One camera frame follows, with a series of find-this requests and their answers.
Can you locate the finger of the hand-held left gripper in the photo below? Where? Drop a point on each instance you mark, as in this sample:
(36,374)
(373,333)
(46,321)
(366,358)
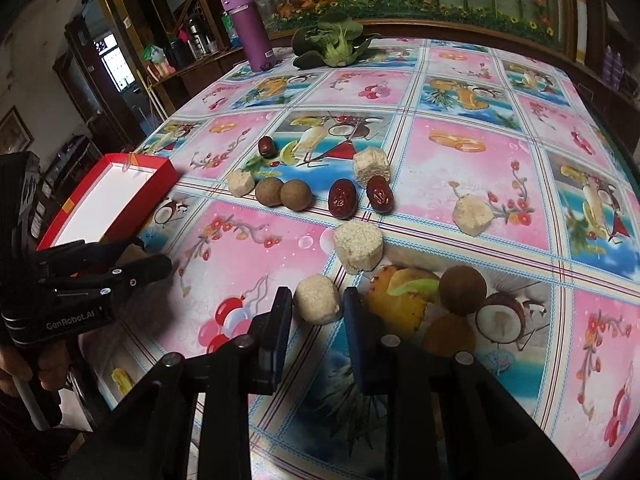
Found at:
(135,275)
(90,252)

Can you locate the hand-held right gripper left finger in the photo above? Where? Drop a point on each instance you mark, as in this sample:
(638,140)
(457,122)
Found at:
(281,332)

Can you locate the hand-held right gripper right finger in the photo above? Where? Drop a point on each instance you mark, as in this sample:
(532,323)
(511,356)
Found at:
(356,340)

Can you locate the red cardboard box tray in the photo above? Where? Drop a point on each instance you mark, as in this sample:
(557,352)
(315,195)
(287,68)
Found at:
(95,205)

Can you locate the beige crumbly cake block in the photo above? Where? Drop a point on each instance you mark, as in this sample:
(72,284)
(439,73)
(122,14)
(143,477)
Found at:
(371,167)
(317,300)
(358,247)
(472,216)

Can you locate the large brown longan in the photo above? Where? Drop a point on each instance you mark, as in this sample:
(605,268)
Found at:
(462,291)

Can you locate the small beige cake piece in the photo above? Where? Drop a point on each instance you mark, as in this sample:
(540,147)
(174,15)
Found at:
(241,183)

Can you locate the wrinkled red date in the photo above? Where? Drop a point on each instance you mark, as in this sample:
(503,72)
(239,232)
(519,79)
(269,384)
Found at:
(342,199)
(380,194)

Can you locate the person's left hand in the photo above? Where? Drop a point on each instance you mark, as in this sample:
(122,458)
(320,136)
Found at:
(37,367)

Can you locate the bright window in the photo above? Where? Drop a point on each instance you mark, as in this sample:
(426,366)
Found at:
(117,62)

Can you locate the small red date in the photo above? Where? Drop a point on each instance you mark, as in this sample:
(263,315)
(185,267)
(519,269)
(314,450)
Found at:
(266,147)

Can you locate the pink box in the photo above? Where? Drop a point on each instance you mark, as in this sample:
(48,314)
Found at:
(162,71)

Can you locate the green snack packet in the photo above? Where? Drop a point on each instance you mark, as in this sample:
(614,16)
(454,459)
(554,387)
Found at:
(152,57)

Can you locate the black kettle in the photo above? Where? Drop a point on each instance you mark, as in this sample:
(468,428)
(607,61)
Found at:
(179,52)

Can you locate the fruit print tablecloth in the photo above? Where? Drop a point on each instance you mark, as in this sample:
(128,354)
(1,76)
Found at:
(450,125)

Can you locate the wooden side shelf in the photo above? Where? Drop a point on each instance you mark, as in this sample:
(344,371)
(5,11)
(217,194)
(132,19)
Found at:
(150,10)

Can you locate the green plastic bottle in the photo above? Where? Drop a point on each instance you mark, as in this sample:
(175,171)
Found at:
(233,30)

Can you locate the purple insulated bottle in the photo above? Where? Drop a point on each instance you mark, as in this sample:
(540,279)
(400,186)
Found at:
(250,30)

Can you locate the green bok choy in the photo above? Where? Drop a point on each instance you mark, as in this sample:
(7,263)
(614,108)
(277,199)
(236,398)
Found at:
(327,40)

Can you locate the purple bottles pair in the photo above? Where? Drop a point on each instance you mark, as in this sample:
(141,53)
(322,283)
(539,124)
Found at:
(614,67)

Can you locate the framed wall picture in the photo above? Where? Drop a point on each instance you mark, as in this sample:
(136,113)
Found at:
(15,130)

